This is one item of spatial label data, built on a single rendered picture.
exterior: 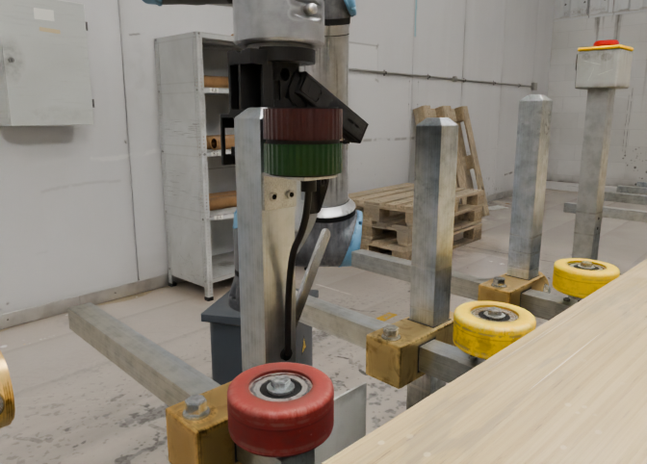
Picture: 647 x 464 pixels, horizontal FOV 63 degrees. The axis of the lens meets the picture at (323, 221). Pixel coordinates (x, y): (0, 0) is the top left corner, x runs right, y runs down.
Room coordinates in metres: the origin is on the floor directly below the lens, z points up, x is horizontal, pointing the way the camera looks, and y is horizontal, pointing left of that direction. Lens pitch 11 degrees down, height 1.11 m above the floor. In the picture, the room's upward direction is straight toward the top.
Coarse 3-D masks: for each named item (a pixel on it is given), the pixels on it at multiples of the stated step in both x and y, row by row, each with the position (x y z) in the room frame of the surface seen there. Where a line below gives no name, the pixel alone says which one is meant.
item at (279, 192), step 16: (272, 176) 0.41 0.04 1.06; (288, 176) 0.38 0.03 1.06; (304, 176) 0.38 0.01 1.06; (320, 176) 0.38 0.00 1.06; (336, 176) 0.40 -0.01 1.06; (272, 192) 0.42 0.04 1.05; (288, 192) 0.43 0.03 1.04; (272, 208) 0.42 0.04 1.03; (304, 208) 0.40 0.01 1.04; (304, 224) 0.40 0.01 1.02; (288, 272) 0.42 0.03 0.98; (288, 288) 0.42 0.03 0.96; (288, 304) 0.42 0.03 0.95; (288, 320) 0.42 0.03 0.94; (288, 336) 0.43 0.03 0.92; (288, 352) 0.43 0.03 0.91
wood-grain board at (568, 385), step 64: (576, 320) 0.51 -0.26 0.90; (640, 320) 0.51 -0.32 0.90; (448, 384) 0.38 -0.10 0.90; (512, 384) 0.38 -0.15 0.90; (576, 384) 0.38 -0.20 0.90; (640, 384) 0.38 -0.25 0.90; (384, 448) 0.30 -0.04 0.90; (448, 448) 0.30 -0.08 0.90; (512, 448) 0.30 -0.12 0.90; (576, 448) 0.30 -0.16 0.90; (640, 448) 0.30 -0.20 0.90
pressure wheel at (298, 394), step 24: (240, 384) 0.37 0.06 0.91; (264, 384) 0.37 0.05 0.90; (288, 384) 0.36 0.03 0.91; (312, 384) 0.37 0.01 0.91; (240, 408) 0.34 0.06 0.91; (264, 408) 0.33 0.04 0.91; (288, 408) 0.33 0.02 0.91; (312, 408) 0.34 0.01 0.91; (240, 432) 0.34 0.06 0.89; (264, 432) 0.33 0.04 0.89; (288, 432) 0.33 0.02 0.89; (312, 432) 0.33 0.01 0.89; (288, 456) 0.33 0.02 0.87
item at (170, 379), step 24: (72, 312) 0.64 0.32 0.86; (96, 312) 0.64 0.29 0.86; (96, 336) 0.59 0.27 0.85; (120, 336) 0.56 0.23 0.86; (120, 360) 0.54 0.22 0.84; (144, 360) 0.50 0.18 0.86; (168, 360) 0.50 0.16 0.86; (144, 384) 0.50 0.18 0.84; (168, 384) 0.46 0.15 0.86; (192, 384) 0.45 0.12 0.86; (216, 384) 0.45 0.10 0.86; (240, 456) 0.38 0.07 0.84; (264, 456) 0.35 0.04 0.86; (312, 456) 0.36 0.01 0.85
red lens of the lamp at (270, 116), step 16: (272, 112) 0.38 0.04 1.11; (288, 112) 0.38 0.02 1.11; (304, 112) 0.38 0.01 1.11; (320, 112) 0.38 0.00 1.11; (336, 112) 0.39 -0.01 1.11; (272, 128) 0.39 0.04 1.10; (288, 128) 0.38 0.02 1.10; (304, 128) 0.38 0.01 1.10; (320, 128) 0.38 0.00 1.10; (336, 128) 0.39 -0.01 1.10
